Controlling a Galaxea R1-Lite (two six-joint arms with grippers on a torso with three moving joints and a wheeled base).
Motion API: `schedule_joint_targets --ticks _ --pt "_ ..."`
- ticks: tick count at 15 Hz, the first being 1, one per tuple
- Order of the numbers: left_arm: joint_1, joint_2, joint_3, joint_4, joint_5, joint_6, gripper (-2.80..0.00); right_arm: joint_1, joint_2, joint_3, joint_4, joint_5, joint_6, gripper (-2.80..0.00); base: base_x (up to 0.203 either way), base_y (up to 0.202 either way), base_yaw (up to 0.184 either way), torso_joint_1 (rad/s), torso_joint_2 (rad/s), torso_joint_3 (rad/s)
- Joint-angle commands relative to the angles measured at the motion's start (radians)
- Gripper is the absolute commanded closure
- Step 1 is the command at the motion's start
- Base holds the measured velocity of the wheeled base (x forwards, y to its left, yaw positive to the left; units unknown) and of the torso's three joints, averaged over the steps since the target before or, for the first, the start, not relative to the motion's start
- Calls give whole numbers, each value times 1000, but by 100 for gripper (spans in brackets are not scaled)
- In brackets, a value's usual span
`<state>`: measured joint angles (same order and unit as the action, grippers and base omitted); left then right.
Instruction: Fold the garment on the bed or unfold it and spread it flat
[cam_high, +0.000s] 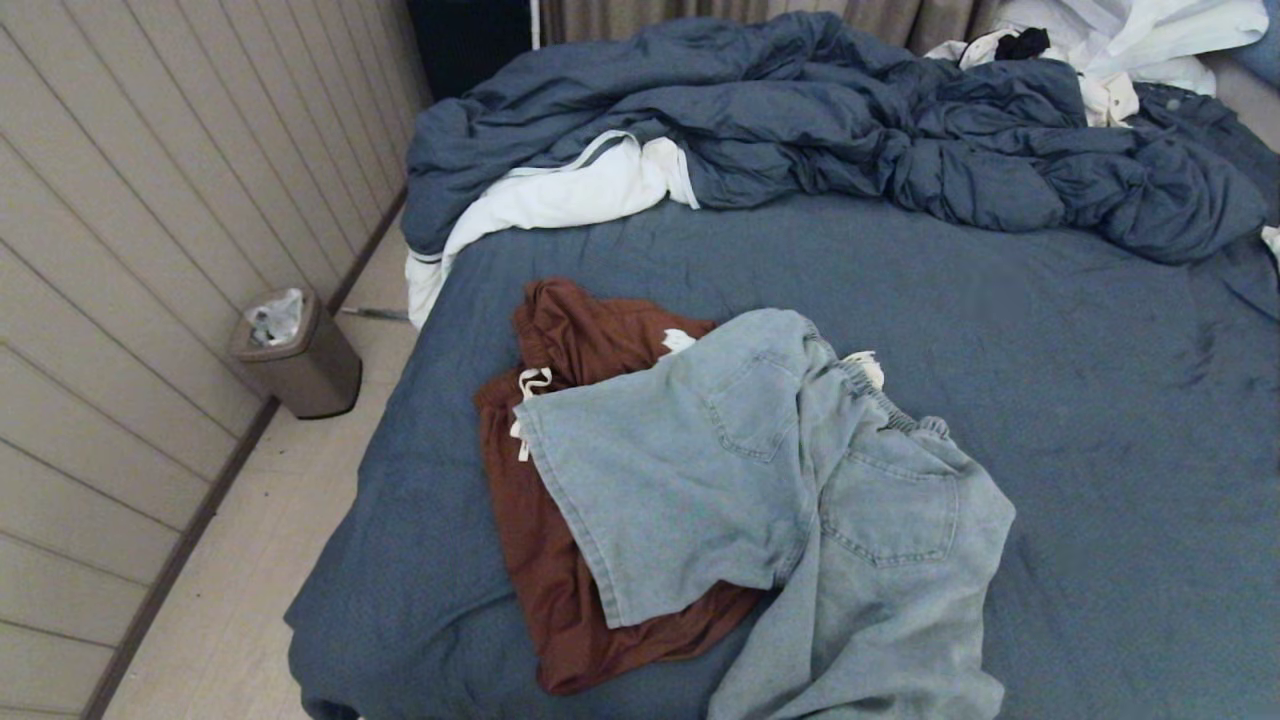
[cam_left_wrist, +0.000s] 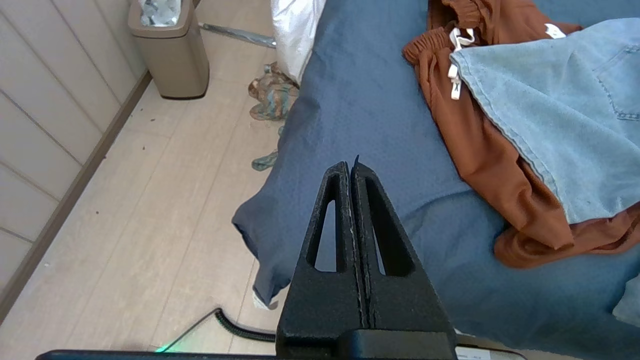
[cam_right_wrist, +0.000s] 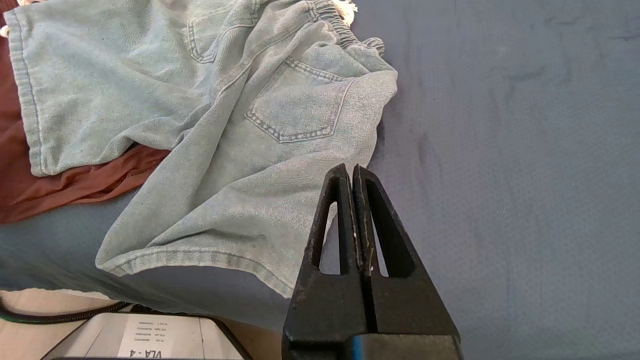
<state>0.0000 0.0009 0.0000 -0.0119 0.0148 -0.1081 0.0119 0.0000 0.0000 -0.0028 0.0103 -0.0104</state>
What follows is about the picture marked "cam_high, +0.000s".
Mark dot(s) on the light blue denim jeans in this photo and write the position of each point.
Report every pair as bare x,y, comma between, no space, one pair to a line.
760,500

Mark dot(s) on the rust brown shorts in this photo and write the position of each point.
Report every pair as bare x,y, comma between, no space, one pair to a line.
540,560

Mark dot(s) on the dark blue crumpled duvet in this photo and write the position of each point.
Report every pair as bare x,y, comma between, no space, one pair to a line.
800,110

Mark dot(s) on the brown trash bin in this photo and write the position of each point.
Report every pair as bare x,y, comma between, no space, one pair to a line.
315,375

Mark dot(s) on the white vertical pole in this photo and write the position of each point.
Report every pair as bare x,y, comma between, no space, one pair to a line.
536,22

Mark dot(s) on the black cabinet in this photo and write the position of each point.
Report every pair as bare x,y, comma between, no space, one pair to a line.
470,40

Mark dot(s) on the white plastic bin bag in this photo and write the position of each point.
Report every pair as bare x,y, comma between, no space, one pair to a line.
275,320

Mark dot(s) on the beige curtain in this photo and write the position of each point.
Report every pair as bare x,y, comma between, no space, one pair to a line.
930,20

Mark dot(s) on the blue bed sheet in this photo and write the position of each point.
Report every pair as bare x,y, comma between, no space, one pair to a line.
1100,450

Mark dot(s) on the small black garment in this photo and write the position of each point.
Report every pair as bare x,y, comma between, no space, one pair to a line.
1022,45

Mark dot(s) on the cream jacket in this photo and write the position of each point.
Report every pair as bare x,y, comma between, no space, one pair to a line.
1110,100

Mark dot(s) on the white shirt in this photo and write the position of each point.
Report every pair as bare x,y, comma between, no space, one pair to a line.
1130,30

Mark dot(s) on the dark denim garment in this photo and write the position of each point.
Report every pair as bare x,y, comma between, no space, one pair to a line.
1200,110

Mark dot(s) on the white object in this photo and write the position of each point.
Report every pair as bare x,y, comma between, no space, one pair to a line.
1272,242

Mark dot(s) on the blue pillow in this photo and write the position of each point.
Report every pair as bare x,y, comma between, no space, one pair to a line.
1265,55

